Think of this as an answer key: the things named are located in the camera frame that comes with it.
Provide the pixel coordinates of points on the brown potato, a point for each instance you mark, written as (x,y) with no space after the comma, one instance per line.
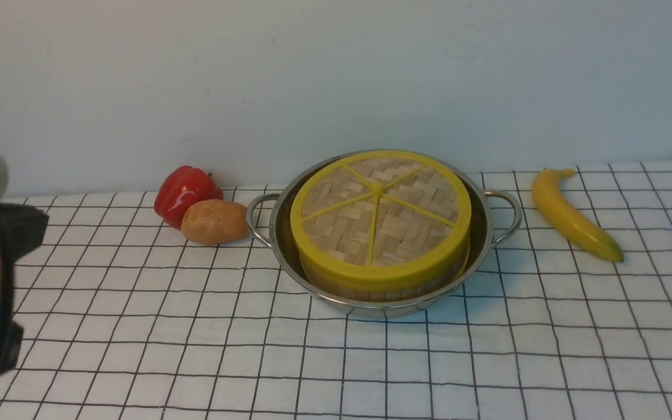
(213,222)

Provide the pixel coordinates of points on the stainless steel pot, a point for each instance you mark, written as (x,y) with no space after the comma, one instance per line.
(282,244)

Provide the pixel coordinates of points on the red bell pepper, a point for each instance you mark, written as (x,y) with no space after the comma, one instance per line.
(184,187)

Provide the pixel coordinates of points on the woven bamboo steamer lid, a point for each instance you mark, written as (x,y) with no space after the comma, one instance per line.
(382,217)

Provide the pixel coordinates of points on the bamboo steamer basket yellow rim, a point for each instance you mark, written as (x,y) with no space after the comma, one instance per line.
(372,293)

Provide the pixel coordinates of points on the yellow banana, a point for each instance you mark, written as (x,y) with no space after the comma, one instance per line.
(567,220)

